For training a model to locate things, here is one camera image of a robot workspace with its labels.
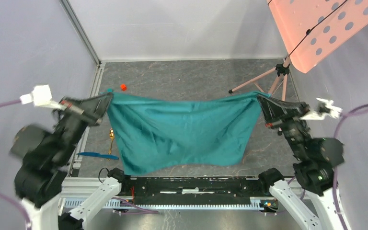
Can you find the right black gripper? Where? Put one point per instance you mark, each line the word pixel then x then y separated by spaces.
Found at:
pixel 277 112

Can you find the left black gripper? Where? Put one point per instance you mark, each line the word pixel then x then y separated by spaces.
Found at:
pixel 95 107

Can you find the teal cloth napkin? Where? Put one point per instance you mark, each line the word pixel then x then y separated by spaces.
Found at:
pixel 153 134

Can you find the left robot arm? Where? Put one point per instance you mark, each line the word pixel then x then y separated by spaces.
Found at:
pixel 38 183

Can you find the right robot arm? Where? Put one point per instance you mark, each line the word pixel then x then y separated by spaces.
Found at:
pixel 318 159

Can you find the gold spoon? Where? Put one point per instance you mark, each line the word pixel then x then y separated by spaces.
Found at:
pixel 112 137

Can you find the orange cube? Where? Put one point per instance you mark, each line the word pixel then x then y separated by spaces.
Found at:
pixel 123 87

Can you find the pink tripod stand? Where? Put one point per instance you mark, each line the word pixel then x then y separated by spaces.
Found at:
pixel 282 71

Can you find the blue knife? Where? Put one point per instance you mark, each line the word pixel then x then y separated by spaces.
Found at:
pixel 98 155

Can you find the pink perforated panel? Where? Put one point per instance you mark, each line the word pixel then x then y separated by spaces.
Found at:
pixel 313 29

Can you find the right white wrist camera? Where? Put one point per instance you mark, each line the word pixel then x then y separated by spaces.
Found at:
pixel 325 108

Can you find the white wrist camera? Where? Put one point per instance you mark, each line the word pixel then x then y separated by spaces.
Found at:
pixel 325 108
pixel 41 96

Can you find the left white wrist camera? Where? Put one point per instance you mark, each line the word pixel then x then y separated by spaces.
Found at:
pixel 41 96

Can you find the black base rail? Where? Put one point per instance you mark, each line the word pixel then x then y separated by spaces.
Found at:
pixel 193 190

